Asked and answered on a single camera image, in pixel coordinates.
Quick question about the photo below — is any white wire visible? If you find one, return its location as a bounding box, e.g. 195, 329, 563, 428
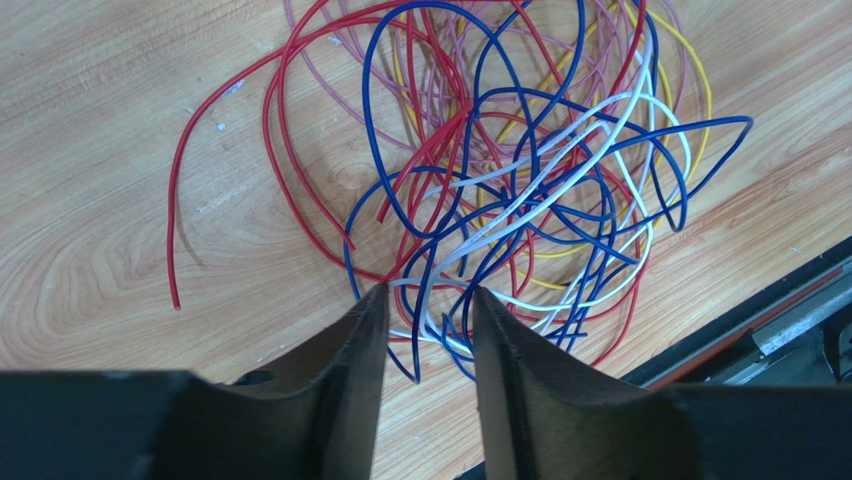
385, 33, 694, 357

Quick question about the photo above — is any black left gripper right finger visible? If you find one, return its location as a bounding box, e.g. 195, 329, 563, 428
473, 287, 703, 479

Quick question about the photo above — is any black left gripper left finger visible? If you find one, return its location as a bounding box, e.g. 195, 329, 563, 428
133, 284, 389, 479

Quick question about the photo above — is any blue wire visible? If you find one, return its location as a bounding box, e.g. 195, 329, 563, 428
342, 0, 755, 385

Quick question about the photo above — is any yellow wire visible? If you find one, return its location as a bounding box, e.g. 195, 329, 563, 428
389, 0, 714, 291

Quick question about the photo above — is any pink wire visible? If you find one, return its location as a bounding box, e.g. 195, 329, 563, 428
282, 0, 690, 154

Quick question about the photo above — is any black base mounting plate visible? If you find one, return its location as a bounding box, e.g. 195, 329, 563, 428
452, 236, 852, 480

